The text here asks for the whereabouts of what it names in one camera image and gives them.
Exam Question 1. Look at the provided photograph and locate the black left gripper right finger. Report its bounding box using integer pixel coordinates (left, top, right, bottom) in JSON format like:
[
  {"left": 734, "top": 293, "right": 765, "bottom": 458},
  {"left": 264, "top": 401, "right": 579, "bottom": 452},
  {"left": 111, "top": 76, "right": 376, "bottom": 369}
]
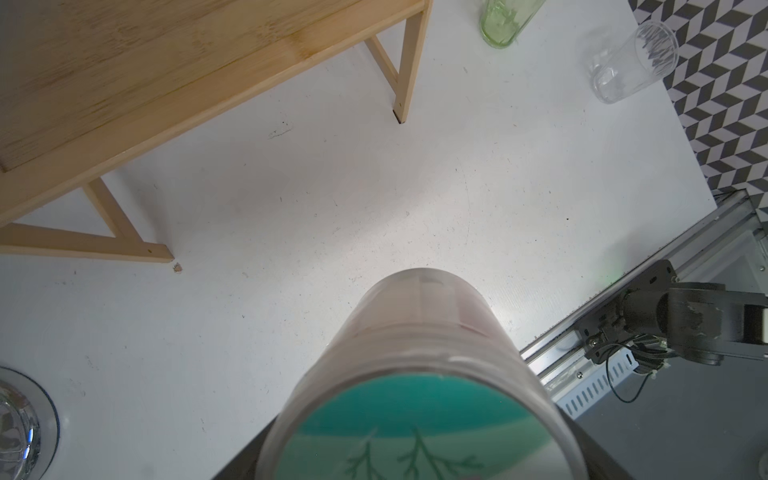
[{"left": 575, "top": 424, "right": 633, "bottom": 480}]

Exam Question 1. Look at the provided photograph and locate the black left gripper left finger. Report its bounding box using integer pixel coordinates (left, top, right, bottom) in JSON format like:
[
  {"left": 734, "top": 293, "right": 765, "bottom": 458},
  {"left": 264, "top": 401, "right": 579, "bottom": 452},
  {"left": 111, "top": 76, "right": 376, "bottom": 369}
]
[{"left": 213, "top": 419, "right": 275, "bottom": 480}]

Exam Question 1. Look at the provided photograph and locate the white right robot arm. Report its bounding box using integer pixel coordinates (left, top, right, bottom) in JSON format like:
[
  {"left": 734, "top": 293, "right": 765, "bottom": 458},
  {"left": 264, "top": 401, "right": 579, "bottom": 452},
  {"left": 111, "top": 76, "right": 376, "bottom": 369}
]
[{"left": 620, "top": 282, "right": 767, "bottom": 366}]

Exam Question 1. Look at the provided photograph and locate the wooden three-tier shelf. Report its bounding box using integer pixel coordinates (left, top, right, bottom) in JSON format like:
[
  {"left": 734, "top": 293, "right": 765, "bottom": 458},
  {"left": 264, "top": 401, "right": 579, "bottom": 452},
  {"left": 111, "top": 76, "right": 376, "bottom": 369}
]
[{"left": 1, "top": 0, "right": 431, "bottom": 263}]

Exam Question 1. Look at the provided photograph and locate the green translucent plastic cup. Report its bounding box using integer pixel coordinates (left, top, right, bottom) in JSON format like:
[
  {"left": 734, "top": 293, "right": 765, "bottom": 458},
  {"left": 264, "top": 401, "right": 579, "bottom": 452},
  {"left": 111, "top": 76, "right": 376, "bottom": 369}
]
[{"left": 480, "top": 0, "right": 545, "bottom": 49}]

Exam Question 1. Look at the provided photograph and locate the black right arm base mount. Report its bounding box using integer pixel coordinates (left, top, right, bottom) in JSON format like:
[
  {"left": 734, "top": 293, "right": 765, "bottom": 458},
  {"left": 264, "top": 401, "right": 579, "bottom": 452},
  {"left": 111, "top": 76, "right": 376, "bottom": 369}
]
[{"left": 574, "top": 260, "right": 676, "bottom": 365}]

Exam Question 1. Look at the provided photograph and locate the chrome wire glass rack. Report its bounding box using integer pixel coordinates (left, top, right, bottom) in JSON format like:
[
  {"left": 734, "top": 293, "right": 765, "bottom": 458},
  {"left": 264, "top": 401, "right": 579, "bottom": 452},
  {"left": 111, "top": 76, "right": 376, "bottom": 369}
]
[{"left": 1, "top": 367, "right": 60, "bottom": 479}]

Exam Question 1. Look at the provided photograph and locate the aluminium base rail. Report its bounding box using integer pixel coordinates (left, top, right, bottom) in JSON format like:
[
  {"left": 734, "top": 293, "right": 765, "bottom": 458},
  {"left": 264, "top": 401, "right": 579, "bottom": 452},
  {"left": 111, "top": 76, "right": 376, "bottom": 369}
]
[{"left": 522, "top": 192, "right": 767, "bottom": 419}]

